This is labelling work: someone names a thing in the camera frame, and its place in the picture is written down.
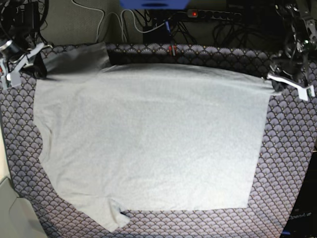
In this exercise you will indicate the black power adapter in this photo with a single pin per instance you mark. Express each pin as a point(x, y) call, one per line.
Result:
point(28, 17)

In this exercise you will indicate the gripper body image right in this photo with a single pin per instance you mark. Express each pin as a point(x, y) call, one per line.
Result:
point(294, 65)

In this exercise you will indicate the blue box overhead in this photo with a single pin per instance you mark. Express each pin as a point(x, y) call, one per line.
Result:
point(154, 4)

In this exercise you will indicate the black power strip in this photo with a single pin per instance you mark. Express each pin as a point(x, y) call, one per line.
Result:
point(212, 14)

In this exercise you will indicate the beige plastic bin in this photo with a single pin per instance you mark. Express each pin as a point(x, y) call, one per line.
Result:
point(17, 217)

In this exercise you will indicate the black box under table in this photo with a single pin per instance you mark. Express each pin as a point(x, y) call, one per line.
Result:
point(160, 36)

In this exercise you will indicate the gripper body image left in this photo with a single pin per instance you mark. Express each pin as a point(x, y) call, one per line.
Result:
point(12, 55)

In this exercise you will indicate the grey T-shirt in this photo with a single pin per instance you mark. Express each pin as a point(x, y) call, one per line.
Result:
point(148, 137)

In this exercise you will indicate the red black table clamp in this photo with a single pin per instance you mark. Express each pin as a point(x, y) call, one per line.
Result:
point(172, 50)

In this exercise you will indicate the black OpenArm case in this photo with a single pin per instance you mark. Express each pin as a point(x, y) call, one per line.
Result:
point(302, 222)

